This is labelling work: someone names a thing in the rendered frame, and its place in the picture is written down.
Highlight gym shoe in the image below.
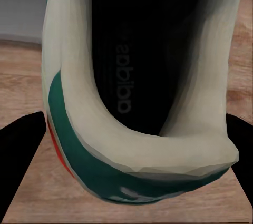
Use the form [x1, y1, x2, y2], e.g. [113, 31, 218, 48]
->
[42, 0, 240, 206]

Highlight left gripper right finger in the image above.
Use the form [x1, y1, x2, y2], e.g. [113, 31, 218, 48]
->
[227, 113, 253, 207]

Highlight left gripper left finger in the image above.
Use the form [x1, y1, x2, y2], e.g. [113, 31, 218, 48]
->
[0, 111, 46, 224]

